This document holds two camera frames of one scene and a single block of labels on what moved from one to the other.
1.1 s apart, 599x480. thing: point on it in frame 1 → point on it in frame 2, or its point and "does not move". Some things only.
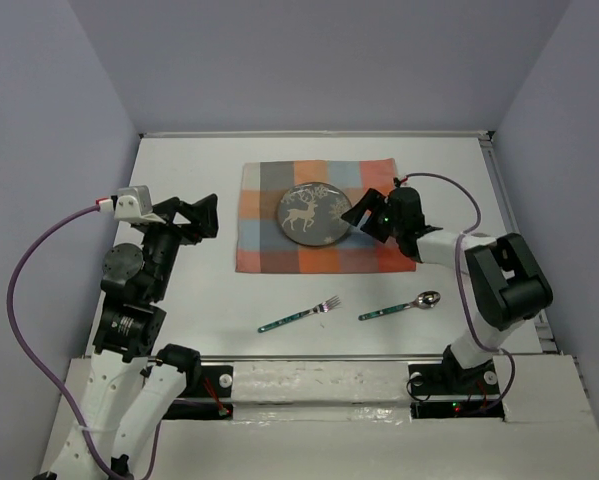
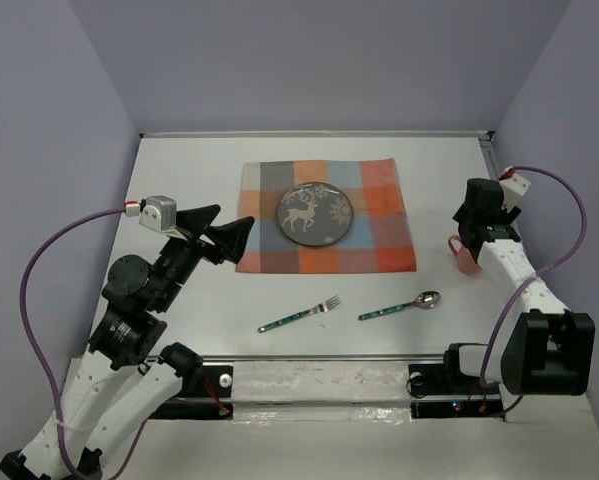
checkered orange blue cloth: (262, 245) does not move
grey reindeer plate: (311, 214) does not move
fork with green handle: (322, 307) does not move
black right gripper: (382, 220) → (472, 215)
